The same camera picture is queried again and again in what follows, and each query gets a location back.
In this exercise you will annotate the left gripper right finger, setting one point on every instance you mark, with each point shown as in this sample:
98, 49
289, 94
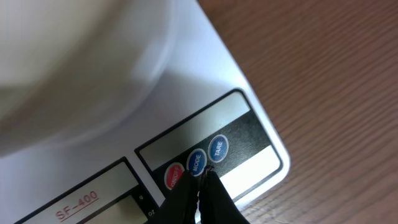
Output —
215, 204

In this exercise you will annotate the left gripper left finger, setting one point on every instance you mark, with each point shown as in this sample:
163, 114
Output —
181, 204

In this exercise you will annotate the white kitchen scale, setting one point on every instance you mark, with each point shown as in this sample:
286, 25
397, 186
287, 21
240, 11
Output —
202, 112

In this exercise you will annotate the white round bowl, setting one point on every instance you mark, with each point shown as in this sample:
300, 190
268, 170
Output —
102, 83

